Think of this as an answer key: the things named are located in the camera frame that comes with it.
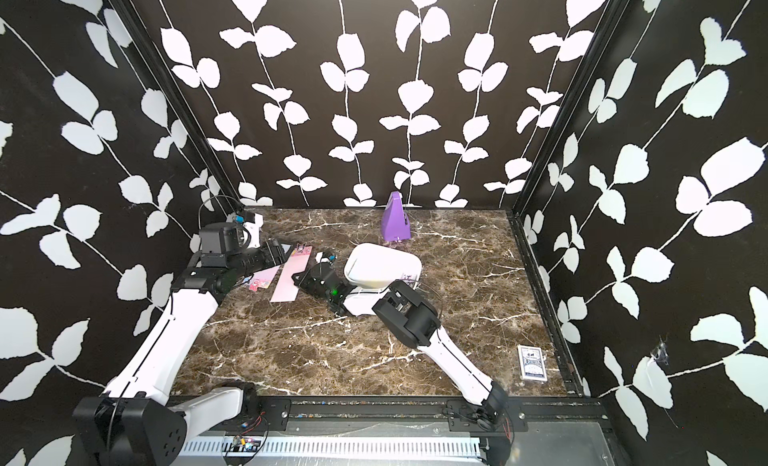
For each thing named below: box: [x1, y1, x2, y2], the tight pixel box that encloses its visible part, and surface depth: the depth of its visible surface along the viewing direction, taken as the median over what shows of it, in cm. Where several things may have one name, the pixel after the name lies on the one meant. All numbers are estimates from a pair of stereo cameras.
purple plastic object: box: [382, 190, 411, 242], surface depth 109 cm
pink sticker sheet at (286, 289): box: [270, 246, 313, 303], surface depth 97 cm
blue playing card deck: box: [517, 344, 548, 382], surface depth 83 cm
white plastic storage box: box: [344, 242, 423, 289], surface depth 103 cm
